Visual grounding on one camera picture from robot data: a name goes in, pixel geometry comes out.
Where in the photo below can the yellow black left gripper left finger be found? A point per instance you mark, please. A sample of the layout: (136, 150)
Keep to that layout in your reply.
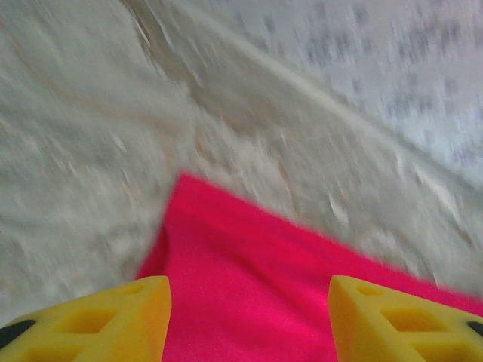
(151, 320)

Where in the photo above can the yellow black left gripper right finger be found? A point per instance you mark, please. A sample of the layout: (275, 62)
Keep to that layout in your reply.
(354, 324)

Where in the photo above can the red t-shirt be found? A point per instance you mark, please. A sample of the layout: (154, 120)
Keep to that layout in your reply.
(245, 283)

